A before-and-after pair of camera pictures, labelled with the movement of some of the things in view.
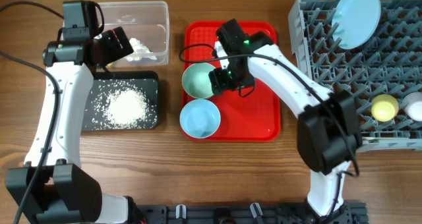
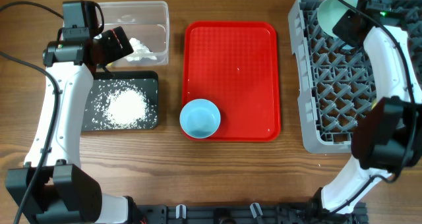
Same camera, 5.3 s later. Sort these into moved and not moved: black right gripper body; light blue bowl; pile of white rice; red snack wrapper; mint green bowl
Moved: black right gripper body; mint green bowl
Not moved: light blue bowl; pile of white rice; red snack wrapper
